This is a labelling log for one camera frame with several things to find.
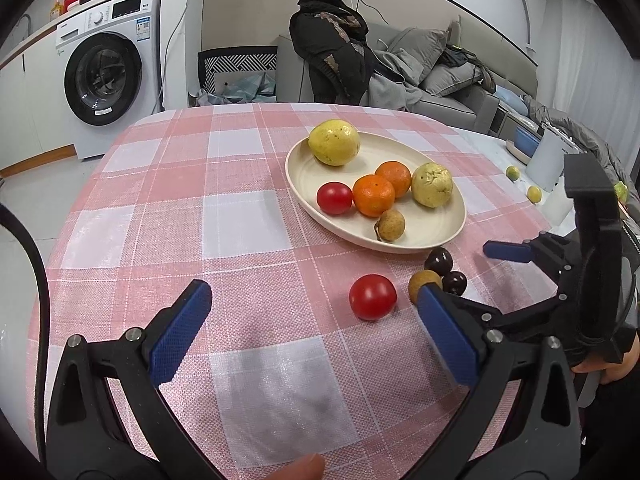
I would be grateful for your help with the green apple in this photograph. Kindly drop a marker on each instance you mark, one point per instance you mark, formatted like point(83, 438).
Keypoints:
point(620, 191)

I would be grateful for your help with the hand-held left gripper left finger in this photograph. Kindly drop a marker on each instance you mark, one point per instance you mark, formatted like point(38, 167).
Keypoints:
point(182, 332)

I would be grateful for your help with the white cup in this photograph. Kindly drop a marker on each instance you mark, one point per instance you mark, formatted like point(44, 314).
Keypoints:
point(557, 207)

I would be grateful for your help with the grey quilt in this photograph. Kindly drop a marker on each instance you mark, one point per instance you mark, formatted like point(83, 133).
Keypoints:
point(565, 120)

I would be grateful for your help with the grey sofa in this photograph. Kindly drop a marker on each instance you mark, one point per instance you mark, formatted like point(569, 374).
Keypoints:
point(450, 107)

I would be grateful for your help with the light blue pillow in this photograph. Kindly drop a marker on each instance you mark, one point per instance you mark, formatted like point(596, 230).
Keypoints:
point(507, 97)

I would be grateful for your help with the white curtain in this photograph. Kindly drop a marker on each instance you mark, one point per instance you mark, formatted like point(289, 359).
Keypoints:
point(590, 50)

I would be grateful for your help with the white washing machine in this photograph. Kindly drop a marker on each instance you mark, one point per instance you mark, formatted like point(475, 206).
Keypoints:
point(115, 70)

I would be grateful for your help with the yellow lemon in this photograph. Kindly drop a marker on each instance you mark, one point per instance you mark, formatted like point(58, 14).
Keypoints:
point(334, 142)

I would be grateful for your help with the grey blanket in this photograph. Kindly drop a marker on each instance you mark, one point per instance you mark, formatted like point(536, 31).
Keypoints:
point(392, 90)

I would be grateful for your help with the red tomato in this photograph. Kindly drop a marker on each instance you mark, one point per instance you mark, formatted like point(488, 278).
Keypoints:
point(372, 296)
point(334, 198)

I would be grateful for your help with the small orange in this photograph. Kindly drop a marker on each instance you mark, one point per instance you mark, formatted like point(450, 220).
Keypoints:
point(395, 175)

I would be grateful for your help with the white kettle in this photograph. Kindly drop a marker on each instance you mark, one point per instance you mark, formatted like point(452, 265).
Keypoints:
point(547, 160)

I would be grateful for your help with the large grey cushion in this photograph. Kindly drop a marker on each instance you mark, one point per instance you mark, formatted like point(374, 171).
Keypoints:
point(415, 52)

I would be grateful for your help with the yellow bottle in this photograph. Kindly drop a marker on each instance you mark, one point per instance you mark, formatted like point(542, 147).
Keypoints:
point(56, 8)

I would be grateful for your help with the large orange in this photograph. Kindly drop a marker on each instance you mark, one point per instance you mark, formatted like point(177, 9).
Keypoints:
point(373, 195)

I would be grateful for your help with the small grey cushion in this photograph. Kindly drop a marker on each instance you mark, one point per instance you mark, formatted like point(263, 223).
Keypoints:
point(447, 80)

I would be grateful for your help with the metal faucet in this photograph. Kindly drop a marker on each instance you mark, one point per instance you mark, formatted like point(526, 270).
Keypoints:
point(25, 22)

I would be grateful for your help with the black jacket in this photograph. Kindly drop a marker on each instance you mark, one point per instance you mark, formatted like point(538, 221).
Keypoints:
point(332, 45)

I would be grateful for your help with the person's right hand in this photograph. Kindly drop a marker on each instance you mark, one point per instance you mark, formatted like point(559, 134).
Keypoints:
point(615, 367)

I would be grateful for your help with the white kitchen cabinet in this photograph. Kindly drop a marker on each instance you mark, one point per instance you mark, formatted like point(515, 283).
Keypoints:
point(30, 100)

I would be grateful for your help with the dark purple plum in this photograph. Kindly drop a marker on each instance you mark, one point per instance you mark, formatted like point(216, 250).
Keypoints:
point(455, 282)
point(438, 261)

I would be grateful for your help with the dark clothes pile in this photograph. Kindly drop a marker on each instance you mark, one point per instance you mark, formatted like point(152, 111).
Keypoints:
point(462, 57)

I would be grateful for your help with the pink checkered tablecloth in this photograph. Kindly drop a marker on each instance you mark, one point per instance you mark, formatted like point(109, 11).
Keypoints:
point(225, 220)

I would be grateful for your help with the cream round plate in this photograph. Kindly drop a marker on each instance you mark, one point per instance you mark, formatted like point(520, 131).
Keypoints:
point(430, 230)

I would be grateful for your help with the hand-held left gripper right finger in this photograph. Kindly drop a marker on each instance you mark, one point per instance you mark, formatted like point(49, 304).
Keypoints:
point(450, 337)

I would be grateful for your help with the patterned black white basket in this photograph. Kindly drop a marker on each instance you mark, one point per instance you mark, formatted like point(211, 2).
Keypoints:
point(235, 65)

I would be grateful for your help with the small green citrus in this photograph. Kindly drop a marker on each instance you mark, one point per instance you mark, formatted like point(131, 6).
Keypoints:
point(512, 173)

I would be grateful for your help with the red box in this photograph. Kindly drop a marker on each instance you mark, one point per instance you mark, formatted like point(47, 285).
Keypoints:
point(74, 1)

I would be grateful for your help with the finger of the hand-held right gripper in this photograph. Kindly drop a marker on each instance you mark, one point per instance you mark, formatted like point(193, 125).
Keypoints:
point(525, 317)
point(507, 251)

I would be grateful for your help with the bumpy green guava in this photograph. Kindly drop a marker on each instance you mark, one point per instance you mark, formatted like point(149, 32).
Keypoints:
point(432, 185)

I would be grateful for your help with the small yellow citrus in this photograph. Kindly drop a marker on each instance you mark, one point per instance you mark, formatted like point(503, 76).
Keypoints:
point(534, 193)

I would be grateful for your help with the brown longan with stem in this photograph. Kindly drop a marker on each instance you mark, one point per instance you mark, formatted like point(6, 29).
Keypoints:
point(391, 225)

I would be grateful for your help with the blue bowl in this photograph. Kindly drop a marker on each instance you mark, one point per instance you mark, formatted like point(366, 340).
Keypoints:
point(526, 141)

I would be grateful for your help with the person's left hand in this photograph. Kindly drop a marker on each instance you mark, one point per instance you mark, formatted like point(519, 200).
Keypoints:
point(295, 469)

